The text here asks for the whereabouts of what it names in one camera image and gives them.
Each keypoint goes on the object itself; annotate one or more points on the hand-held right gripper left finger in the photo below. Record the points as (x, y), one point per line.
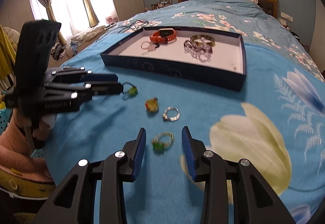
(139, 152)

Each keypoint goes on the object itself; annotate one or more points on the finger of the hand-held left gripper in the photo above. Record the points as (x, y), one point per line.
(106, 88)
(101, 78)

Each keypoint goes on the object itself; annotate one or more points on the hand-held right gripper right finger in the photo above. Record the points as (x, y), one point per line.
(188, 152)

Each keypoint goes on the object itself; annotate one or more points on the orange smartwatch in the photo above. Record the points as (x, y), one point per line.
(155, 38)

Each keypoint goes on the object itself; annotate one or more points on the dark blue cardboard box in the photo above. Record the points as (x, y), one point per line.
(177, 71)

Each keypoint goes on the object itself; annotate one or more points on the gold bangle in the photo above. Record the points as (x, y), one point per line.
(211, 42)

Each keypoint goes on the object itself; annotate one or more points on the person's left forearm pink sleeve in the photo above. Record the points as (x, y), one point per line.
(15, 152)

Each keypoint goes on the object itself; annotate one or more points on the person's left hand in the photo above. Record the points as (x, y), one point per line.
(42, 127)

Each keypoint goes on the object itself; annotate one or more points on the heap of mixed clothes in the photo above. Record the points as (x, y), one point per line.
(62, 51)

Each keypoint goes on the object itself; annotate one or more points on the yellow cloth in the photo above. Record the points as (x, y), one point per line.
(5, 46)

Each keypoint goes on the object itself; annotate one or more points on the crumpled light bedding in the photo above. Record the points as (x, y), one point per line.
(87, 33)

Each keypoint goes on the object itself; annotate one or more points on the small pink fan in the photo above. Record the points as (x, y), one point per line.
(111, 19)

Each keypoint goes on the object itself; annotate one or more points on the blue flower print blanket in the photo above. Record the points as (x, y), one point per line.
(228, 102)

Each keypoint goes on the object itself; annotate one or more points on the cluttered bedside table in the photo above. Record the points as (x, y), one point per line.
(161, 3)

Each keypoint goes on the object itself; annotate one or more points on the yellow buttoned garment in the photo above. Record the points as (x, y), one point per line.
(22, 186)

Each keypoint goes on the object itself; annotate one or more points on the floral blue duvet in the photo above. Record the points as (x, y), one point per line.
(215, 8)

